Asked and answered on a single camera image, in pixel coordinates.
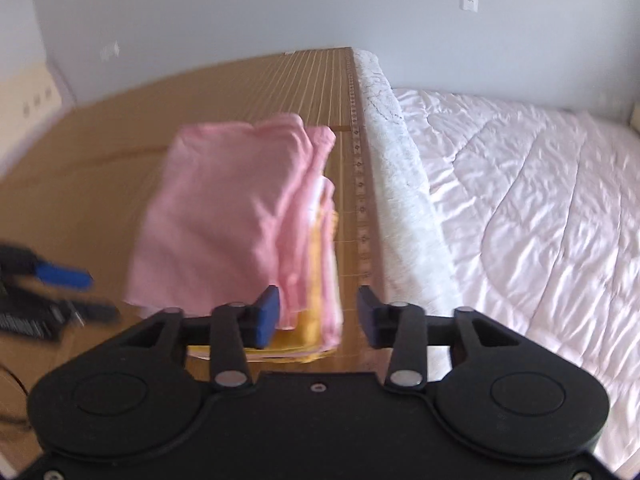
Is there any thin black cable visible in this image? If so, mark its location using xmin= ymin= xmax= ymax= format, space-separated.
xmin=0 ymin=364 xmax=37 ymax=430

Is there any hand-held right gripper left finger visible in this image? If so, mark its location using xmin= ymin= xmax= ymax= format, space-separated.
xmin=115 ymin=285 xmax=281 ymax=392

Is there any yellow folded garment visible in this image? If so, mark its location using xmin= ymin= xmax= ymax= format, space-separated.
xmin=189 ymin=210 xmax=343 ymax=365

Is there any measuring tape strip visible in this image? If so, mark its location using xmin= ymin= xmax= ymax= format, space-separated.
xmin=346 ymin=46 xmax=377 ymax=283

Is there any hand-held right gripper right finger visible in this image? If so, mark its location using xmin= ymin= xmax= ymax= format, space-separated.
xmin=356 ymin=285 xmax=522 ymax=392

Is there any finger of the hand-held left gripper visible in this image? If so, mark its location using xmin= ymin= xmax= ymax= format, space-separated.
xmin=50 ymin=299 xmax=122 ymax=325
xmin=30 ymin=258 xmax=96 ymax=292

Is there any pale pink quilt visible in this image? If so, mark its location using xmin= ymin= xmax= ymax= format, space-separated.
xmin=390 ymin=87 xmax=640 ymax=478

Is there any pink rabbit print shirt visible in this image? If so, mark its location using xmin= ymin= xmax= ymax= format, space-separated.
xmin=124 ymin=112 xmax=346 ymax=352

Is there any white lace blanket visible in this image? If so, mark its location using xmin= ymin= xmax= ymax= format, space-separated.
xmin=352 ymin=49 xmax=466 ymax=361

